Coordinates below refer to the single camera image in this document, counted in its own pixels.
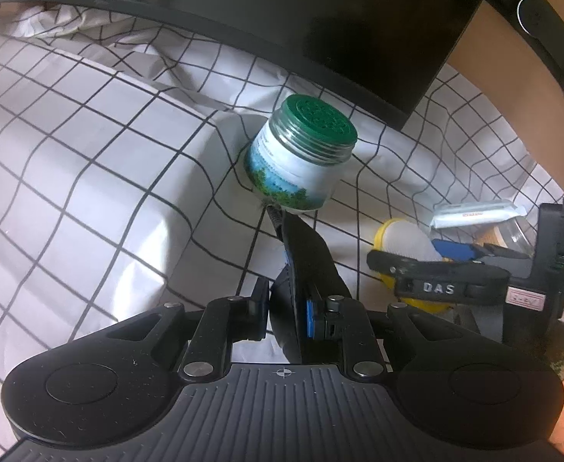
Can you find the white plastic packet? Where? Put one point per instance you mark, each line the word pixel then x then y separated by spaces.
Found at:
pixel 474 214

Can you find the green-lid glass jar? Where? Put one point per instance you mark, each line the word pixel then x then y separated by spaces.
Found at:
pixel 296 159

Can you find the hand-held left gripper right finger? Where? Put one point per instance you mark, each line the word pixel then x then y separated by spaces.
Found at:
pixel 312 318

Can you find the dark metal frame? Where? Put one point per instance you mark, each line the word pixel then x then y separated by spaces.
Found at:
pixel 551 24

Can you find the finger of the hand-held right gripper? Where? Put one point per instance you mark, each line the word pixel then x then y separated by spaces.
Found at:
pixel 436 288
pixel 455 250

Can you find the white black-grid tablecloth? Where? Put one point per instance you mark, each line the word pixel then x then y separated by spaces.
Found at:
pixel 70 178

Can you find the black computer monitor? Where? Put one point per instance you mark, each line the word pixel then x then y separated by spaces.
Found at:
pixel 311 19

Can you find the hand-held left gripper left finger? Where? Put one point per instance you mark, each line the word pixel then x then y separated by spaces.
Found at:
pixel 261 313

